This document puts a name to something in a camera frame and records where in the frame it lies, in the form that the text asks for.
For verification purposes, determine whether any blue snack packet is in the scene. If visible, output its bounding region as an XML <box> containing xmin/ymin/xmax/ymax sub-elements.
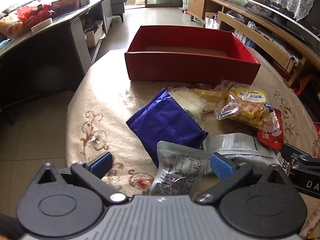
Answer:
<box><xmin>126</xmin><ymin>88</ymin><xmax>209</xmax><ymax>168</ymax></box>

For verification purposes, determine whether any blue box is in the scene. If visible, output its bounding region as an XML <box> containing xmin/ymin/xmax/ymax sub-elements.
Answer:
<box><xmin>244</xmin><ymin>36</ymin><xmax>256</xmax><ymax>49</ymax></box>

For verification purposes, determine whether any white set-top device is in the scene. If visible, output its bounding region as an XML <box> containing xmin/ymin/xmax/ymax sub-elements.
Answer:
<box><xmin>252</xmin><ymin>27</ymin><xmax>275</xmax><ymax>43</ymax></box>

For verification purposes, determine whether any grey sofa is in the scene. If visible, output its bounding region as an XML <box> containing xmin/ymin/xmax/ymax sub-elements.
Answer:
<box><xmin>110</xmin><ymin>0</ymin><xmax>127</xmax><ymax>22</ymax></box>

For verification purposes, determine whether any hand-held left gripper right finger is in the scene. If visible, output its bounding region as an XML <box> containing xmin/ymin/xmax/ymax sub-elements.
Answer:
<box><xmin>195</xmin><ymin>152</ymin><xmax>295</xmax><ymax>204</ymax></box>

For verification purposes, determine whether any clear round pastry packet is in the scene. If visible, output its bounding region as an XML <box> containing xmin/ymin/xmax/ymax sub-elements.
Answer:
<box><xmin>167</xmin><ymin>86</ymin><xmax>208</xmax><ymax>122</ymax></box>

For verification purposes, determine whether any red plastic bag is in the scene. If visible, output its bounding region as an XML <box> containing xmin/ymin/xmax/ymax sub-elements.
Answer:
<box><xmin>16</xmin><ymin>5</ymin><xmax>55</xmax><ymax>28</ymax></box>

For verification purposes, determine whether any orange cardboard box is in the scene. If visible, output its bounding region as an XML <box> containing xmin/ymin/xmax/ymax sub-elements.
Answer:
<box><xmin>51</xmin><ymin>0</ymin><xmax>80</xmax><ymax>9</ymax></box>

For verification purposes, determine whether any red cardboard box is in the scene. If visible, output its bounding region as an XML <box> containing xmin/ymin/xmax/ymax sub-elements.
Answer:
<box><xmin>124</xmin><ymin>25</ymin><xmax>261</xmax><ymax>84</ymax></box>

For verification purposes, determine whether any white green snack packet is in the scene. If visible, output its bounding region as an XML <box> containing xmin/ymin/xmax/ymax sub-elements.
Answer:
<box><xmin>204</xmin><ymin>133</ymin><xmax>278</xmax><ymax>175</ymax></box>

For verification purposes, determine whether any dark long side table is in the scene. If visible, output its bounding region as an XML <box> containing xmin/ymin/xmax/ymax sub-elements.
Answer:
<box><xmin>0</xmin><ymin>0</ymin><xmax>113</xmax><ymax>125</ymax></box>

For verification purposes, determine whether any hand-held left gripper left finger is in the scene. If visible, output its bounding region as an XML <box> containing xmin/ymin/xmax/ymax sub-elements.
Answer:
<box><xmin>32</xmin><ymin>151</ymin><xmax>129</xmax><ymax>205</ymax></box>

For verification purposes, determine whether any clear yellow puffed snack packet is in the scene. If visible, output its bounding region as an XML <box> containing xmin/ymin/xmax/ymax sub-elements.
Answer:
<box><xmin>215</xmin><ymin>80</ymin><xmax>279</xmax><ymax>130</ymax></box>

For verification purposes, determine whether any curved television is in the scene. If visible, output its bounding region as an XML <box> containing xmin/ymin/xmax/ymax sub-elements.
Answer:
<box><xmin>237</xmin><ymin>0</ymin><xmax>320</xmax><ymax>42</ymax></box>

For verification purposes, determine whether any wooden television cabinet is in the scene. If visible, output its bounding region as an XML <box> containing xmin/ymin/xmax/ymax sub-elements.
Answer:
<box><xmin>187</xmin><ymin>0</ymin><xmax>320</xmax><ymax>85</ymax></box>

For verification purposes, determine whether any white flat container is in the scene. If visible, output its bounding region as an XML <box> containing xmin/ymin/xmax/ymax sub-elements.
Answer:
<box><xmin>30</xmin><ymin>17</ymin><xmax>53</xmax><ymax>32</ymax></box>

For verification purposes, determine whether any yellow wafer packet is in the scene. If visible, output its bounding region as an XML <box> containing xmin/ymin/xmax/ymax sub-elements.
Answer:
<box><xmin>194</xmin><ymin>87</ymin><xmax>225</xmax><ymax>113</ymax></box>

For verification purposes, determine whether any bag of oranges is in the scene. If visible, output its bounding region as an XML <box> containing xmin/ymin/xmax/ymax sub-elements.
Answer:
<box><xmin>0</xmin><ymin>15</ymin><xmax>25</xmax><ymax>39</ymax></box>

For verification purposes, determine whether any orange plastic bag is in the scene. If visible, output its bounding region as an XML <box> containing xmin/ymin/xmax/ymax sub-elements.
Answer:
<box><xmin>295</xmin><ymin>74</ymin><xmax>315</xmax><ymax>95</ymax></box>

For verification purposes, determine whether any red snack packet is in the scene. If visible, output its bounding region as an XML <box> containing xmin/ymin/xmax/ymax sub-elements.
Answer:
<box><xmin>257</xmin><ymin>107</ymin><xmax>284</xmax><ymax>150</ymax></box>

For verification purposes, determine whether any white appliance box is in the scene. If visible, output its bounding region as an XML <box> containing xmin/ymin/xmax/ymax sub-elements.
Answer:
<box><xmin>234</xmin><ymin>29</ymin><xmax>247</xmax><ymax>43</ymax></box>

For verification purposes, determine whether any silver snack packet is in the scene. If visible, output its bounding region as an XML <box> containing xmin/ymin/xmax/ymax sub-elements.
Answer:
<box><xmin>150</xmin><ymin>141</ymin><xmax>211</xmax><ymax>196</ymax></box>

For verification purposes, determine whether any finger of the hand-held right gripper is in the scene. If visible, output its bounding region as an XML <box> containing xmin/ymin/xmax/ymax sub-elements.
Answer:
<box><xmin>281</xmin><ymin>144</ymin><xmax>313</xmax><ymax>164</ymax></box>

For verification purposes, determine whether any white power strip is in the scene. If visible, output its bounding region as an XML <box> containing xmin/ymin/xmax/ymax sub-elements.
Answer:
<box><xmin>287</xmin><ymin>55</ymin><xmax>302</xmax><ymax>67</ymax></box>

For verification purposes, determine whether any open cardboard box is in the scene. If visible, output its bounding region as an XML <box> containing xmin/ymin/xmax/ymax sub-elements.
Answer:
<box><xmin>84</xmin><ymin>25</ymin><xmax>104</xmax><ymax>48</ymax></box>

